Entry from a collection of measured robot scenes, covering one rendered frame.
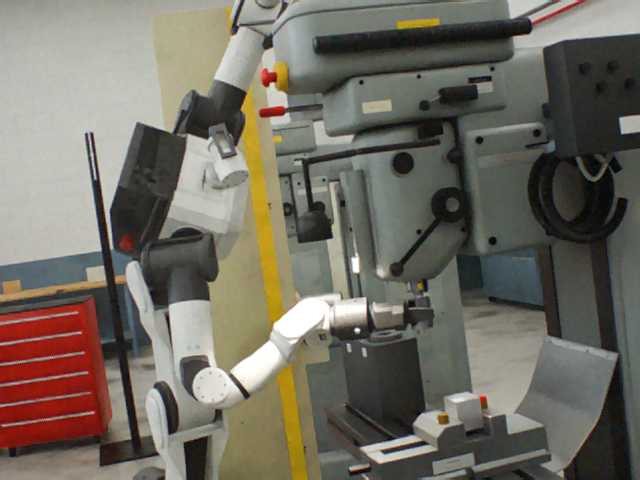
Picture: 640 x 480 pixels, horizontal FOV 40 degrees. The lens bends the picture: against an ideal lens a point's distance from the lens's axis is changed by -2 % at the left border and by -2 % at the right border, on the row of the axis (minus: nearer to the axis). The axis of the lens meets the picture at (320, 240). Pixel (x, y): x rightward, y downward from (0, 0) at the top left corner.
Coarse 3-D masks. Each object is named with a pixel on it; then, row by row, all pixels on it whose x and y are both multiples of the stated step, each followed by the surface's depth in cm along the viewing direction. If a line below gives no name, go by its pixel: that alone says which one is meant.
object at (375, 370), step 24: (384, 336) 220; (408, 336) 223; (360, 360) 226; (384, 360) 217; (408, 360) 220; (360, 384) 228; (384, 384) 217; (408, 384) 220; (360, 408) 230; (384, 408) 217; (408, 408) 220
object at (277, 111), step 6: (264, 108) 189; (270, 108) 189; (276, 108) 189; (282, 108) 190; (288, 108) 191; (294, 108) 191; (300, 108) 191; (306, 108) 191; (312, 108) 192; (318, 108) 192; (258, 114) 190; (264, 114) 189; (270, 114) 189; (276, 114) 190; (282, 114) 190
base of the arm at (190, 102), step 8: (184, 96) 218; (192, 96) 213; (184, 104) 216; (192, 104) 212; (192, 112) 212; (240, 112) 220; (176, 120) 219; (184, 120) 213; (240, 120) 218; (184, 128) 212; (192, 128) 212; (240, 128) 218; (200, 136) 214; (208, 136) 214; (240, 136) 218
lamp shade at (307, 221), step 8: (304, 216) 178; (312, 216) 177; (320, 216) 177; (304, 224) 177; (312, 224) 176; (320, 224) 177; (328, 224) 178; (296, 232) 179; (304, 232) 177; (312, 232) 176; (320, 232) 177; (328, 232) 178; (304, 240) 177; (312, 240) 176; (320, 240) 177
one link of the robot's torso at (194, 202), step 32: (128, 160) 197; (160, 160) 201; (192, 160) 204; (128, 192) 194; (160, 192) 196; (192, 192) 199; (224, 192) 203; (128, 224) 204; (160, 224) 198; (192, 224) 197; (224, 224) 198; (224, 256) 208
